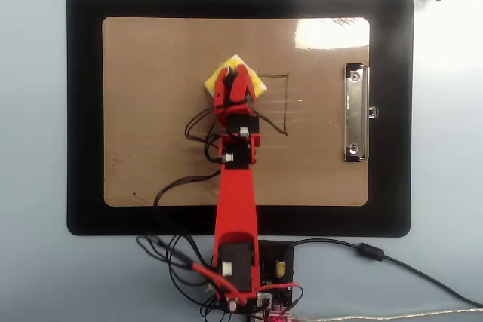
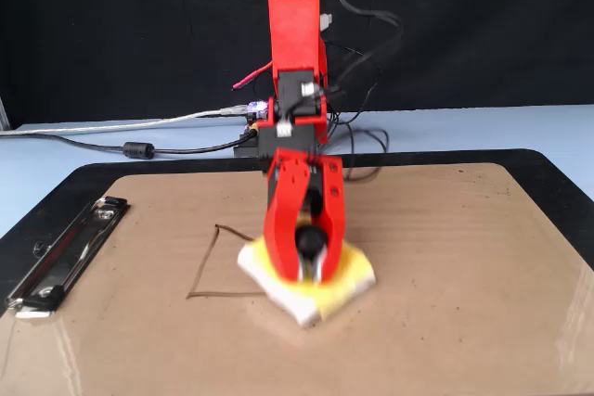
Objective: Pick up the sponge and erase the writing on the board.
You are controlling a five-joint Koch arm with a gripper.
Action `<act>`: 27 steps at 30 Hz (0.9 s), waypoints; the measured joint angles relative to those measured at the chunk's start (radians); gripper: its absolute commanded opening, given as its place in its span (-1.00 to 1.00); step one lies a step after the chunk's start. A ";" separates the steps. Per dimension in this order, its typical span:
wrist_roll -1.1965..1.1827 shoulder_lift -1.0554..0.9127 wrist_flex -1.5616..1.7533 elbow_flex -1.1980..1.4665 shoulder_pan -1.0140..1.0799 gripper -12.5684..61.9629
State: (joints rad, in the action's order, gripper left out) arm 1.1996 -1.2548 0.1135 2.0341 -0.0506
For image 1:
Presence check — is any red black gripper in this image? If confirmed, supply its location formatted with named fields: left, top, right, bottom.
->
left=213, top=64, right=262, bottom=137

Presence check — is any yellow white sponge black knob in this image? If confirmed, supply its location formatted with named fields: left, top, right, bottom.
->
left=204, top=54, right=269, bottom=99

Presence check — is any brown clipboard board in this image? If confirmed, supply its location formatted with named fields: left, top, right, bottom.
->
left=101, top=16, right=371, bottom=208

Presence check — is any controller board with purple light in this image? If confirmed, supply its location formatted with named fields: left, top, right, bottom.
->
left=256, top=293, right=300, bottom=322

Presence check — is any silver metal clipboard clip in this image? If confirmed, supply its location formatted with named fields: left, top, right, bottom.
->
left=342, top=62, right=380, bottom=164

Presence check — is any black rectangular mat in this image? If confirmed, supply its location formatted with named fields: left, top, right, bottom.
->
left=66, top=0, right=415, bottom=238

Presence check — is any red pink wire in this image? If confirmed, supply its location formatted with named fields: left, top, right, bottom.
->
left=190, top=259, right=305, bottom=314

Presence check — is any black power cable with ferrite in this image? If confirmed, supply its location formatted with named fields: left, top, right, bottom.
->
left=286, top=238, right=483, bottom=308

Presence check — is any silver braided USB cable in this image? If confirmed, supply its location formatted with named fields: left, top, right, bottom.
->
left=292, top=307, right=483, bottom=322

